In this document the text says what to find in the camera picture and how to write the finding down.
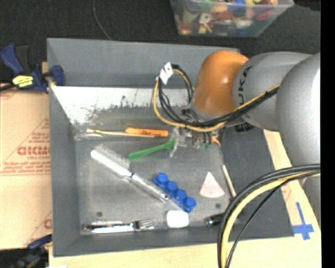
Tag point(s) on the grey metal bin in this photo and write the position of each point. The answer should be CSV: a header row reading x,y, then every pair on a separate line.
x,y
100,66

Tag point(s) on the black cylinder on white bracket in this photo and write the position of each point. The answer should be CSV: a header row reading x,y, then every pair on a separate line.
x,y
243,127

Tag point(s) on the pale wooden stick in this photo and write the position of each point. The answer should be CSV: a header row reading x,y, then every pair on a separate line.
x,y
228,180

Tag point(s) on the pink triangular wedge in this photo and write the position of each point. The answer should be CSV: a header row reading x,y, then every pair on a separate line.
x,y
211,188

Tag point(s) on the silver metal fork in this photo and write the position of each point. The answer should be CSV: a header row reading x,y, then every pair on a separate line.
x,y
145,224

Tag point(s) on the green plastic fork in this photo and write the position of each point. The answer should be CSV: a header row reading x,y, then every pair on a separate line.
x,y
148,152

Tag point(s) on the white small block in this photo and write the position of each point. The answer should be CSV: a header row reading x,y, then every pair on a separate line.
x,y
177,219

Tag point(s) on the brown cardboard board red print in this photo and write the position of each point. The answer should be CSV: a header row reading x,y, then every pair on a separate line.
x,y
22,194

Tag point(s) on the black and silver cylinder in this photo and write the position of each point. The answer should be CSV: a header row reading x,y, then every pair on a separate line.
x,y
213,220

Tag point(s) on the blue four-knob block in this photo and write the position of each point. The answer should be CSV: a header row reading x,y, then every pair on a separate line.
x,y
174,190

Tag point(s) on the silver hairbrush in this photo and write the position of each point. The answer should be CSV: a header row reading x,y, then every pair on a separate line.
x,y
114,160

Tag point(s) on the pale yellow thin stick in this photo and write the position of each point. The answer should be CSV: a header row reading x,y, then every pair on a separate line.
x,y
109,133

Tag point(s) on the orange marker pen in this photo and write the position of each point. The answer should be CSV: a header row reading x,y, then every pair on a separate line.
x,y
148,132

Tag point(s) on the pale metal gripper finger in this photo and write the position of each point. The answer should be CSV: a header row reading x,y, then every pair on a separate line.
x,y
178,133
178,149

